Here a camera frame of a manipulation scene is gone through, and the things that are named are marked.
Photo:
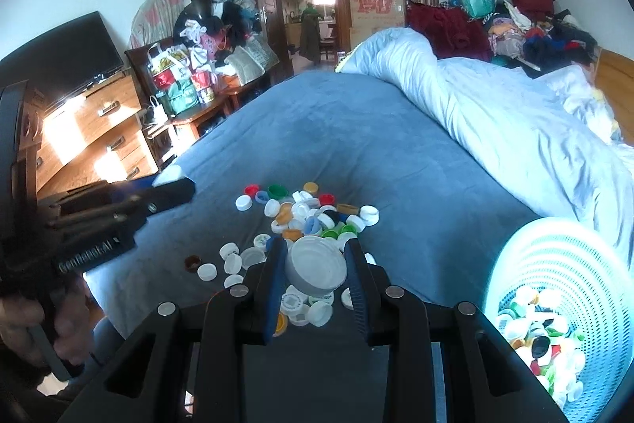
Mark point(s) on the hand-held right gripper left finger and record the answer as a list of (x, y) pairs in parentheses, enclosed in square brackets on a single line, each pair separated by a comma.
[(275, 294)]

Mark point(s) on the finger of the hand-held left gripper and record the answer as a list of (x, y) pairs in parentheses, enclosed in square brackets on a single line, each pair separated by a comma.
[(143, 183), (168, 196)]

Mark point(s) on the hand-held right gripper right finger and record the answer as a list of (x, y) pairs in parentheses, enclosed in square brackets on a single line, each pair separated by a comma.
[(359, 299)]

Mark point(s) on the large white jar lid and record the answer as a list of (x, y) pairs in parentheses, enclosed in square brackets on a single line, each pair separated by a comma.
[(314, 264)]

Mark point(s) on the pile of plastic bottle caps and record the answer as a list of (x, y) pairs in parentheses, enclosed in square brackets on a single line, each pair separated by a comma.
[(302, 215)]

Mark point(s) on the heap of mixed bottle caps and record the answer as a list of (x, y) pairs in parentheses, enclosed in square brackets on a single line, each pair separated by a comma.
[(540, 334)]

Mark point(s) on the teal plastic basket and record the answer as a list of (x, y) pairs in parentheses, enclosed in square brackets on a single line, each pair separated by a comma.
[(559, 254)]

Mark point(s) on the person's left hand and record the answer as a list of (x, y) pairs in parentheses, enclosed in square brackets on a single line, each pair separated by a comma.
[(72, 319)]

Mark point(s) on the wooden dresser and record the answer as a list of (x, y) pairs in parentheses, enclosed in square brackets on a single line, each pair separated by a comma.
[(99, 130)]

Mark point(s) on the person's leg in jeans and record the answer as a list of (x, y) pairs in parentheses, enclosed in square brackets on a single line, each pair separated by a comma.
[(106, 336)]

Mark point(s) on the dark wooden side table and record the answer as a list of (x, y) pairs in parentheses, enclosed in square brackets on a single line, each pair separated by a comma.
[(213, 111)]

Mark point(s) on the heap of bags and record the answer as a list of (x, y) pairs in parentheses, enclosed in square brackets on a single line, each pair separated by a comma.
[(198, 56)]

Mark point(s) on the black television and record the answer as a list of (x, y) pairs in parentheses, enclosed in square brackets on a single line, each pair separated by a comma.
[(64, 51)]

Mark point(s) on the pink patterned mattress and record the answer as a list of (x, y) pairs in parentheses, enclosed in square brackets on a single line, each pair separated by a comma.
[(158, 6)]

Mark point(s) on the white duvet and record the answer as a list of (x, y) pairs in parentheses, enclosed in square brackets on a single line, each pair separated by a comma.
[(495, 115)]

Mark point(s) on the cardboard box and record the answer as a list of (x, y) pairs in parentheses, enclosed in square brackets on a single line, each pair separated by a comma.
[(374, 2)]

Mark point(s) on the pile of clothes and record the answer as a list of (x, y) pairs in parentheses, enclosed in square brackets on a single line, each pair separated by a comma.
[(525, 26)]

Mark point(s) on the wooden headboard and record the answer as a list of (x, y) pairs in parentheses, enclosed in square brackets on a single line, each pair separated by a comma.
[(616, 81)]

